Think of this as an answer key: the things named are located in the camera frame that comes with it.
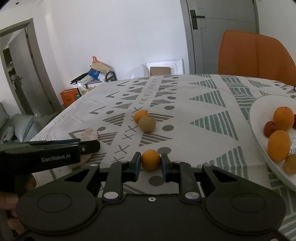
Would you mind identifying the brown longan fruit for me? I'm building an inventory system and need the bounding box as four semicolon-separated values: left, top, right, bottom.
283;154;296;175

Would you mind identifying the grey-green sofa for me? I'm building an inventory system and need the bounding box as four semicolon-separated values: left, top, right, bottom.
1;103;58;144

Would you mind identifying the medium orange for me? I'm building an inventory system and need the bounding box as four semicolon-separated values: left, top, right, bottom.
273;106;295;131

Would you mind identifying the grey door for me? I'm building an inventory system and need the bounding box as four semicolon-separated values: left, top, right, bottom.
180;0;259;74

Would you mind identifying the brown lychee fruit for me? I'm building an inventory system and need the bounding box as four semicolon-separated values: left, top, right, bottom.
292;114;296;129

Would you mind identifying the side doorway frame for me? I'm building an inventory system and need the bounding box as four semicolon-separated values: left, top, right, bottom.
1;19;62;117

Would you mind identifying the red lychee fruit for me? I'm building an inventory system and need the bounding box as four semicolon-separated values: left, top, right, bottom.
263;121;278;138

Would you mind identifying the small orange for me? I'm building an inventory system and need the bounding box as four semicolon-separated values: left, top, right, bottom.
141;150;161;171
133;109;149;123

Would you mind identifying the brown cardboard box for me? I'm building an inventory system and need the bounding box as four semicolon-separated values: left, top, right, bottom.
150;67;171;76

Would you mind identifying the orange box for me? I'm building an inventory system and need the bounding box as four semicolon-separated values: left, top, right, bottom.
60;88;80;108

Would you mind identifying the large orange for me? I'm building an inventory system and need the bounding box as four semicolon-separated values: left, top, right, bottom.
267;130;290;162

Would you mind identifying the pile of bags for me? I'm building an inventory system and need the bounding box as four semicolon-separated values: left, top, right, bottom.
70;56;117;95

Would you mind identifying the black door handle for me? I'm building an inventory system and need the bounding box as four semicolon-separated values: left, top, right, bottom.
190;9;205;30

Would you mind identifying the small orange back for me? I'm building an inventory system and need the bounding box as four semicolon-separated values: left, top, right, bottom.
133;109;149;123

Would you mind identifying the patterned white tablecloth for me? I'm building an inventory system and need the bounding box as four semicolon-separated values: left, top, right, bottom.
35;74;295;240

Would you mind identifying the orange chair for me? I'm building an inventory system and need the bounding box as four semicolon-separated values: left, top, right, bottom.
218;30;295;86

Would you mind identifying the white round plate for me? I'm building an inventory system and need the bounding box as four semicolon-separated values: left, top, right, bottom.
249;95;295;191

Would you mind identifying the person's left hand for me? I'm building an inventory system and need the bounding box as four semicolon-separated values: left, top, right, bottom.
0;173;38;235

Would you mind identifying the green-brown round fruit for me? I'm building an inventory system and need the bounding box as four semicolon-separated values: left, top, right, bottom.
138;116;156;133

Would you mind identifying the pomelo peel piece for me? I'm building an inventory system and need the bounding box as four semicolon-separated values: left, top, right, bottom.
68;128;98;170

